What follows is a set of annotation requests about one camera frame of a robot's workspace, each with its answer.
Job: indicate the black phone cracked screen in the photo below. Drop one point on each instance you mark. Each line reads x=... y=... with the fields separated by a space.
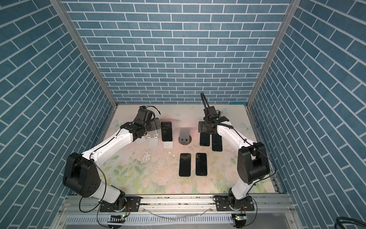
x=204 y=139

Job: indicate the controller board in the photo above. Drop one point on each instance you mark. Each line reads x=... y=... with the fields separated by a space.
x=239 y=220
x=116 y=221

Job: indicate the right controller board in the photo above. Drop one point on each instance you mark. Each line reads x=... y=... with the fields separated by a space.
x=239 y=220

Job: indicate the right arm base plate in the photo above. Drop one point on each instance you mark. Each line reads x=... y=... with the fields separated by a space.
x=221 y=202

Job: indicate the left controller board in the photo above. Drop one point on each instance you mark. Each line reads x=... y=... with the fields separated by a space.
x=116 y=221

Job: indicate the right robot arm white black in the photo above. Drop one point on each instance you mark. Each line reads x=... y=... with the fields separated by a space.
x=252 y=161

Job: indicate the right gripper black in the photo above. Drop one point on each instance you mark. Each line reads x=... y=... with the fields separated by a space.
x=203 y=124

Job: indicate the aluminium corner post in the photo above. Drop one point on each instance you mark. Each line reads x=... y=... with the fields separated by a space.
x=70 y=27
x=271 y=54

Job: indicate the white stand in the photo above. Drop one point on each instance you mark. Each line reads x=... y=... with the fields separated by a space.
x=140 y=140
x=153 y=140
x=168 y=144

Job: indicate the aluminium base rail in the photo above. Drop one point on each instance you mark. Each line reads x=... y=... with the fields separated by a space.
x=272 y=211

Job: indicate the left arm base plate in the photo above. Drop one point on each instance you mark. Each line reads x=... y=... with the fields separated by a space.
x=131 y=204

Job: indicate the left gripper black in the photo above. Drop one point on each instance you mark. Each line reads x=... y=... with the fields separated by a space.
x=154 y=127

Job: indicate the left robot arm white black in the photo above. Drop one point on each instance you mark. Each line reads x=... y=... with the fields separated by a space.
x=82 y=171

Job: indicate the dark round phone stand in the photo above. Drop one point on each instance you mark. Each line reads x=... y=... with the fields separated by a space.
x=184 y=136

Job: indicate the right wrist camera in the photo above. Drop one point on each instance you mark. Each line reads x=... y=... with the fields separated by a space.
x=211 y=111

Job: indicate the right aluminium corner post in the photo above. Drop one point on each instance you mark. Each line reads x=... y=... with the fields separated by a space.
x=271 y=54

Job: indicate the left aluminium corner post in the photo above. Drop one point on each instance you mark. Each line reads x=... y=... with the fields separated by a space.
x=70 y=27

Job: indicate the white vented cable duct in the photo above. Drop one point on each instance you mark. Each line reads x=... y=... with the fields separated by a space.
x=148 y=219

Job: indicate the black phone teal edge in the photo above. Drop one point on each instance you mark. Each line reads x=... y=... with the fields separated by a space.
x=217 y=145

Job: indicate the black phone pink edge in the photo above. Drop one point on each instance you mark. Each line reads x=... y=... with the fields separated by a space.
x=166 y=131

